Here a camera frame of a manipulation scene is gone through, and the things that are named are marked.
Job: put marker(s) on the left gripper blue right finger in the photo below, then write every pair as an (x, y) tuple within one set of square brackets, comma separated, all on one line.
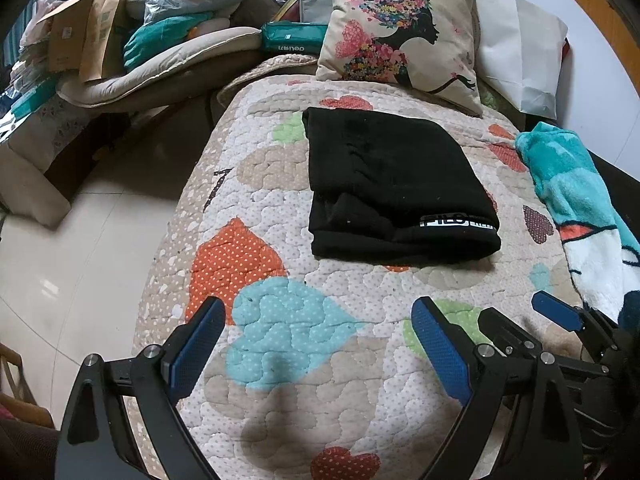
[(469, 374)]

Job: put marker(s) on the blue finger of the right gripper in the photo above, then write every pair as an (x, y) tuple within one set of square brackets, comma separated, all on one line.
[(557, 311)]

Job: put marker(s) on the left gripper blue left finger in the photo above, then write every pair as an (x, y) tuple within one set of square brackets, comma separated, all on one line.
[(96, 439)]

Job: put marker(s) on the black pants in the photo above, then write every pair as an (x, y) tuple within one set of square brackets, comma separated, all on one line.
[(394, 190)]

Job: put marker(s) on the teal white fleece blanket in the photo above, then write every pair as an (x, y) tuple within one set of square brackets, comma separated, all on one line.
[(601, 252)]

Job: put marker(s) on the wooden chair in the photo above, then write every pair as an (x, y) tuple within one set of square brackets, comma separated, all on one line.
[(20, 402)]

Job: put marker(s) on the heart pattern quilted bedspread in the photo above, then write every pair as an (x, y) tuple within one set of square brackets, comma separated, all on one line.
[(318, 374)]

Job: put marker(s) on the white paper bag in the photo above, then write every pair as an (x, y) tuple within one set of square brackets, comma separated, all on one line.
[(520, 53)]

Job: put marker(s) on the beige cushioned lounge pad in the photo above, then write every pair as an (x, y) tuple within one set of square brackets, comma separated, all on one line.
[(172, 61)]

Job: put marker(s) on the floral woman print pillow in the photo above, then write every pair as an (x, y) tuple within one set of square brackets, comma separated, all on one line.
[(424, 45)]

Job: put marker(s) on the teal folded cloth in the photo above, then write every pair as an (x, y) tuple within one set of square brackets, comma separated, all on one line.
[(154, 38)]

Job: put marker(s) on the brown cardboard box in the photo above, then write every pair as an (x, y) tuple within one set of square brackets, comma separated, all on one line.
[(88, 36)]

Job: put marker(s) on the teal tissue pack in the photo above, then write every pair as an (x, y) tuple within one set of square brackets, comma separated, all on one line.
[(293, 37)]

